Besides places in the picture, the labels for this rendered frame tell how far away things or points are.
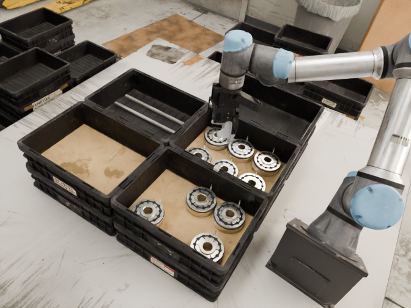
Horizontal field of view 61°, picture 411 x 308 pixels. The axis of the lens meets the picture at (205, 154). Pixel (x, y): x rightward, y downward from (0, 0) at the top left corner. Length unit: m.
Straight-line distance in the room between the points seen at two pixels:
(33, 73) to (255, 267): 1.79
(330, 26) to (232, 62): 2.51
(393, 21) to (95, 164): 3.05
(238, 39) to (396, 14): 2.86
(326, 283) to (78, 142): 0.98
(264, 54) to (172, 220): 0.58
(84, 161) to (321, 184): 0.96
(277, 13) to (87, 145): 3.17
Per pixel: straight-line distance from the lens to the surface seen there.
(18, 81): 2.38
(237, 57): 0.97
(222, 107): 1.06
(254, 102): 1.09
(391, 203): 0.96
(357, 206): 0.94
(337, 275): 1.11
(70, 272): 1.23
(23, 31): 2.91
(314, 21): 3.42
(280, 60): 0.96
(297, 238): 1.06
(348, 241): 1.10
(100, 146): 1.36
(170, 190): 1.21
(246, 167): 1.32
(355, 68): 1.12
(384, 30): 3.74
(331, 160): 1.68
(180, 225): 1.13
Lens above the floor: 1.78
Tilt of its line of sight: 46 degrees down
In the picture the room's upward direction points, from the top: 9 degrees clockwise
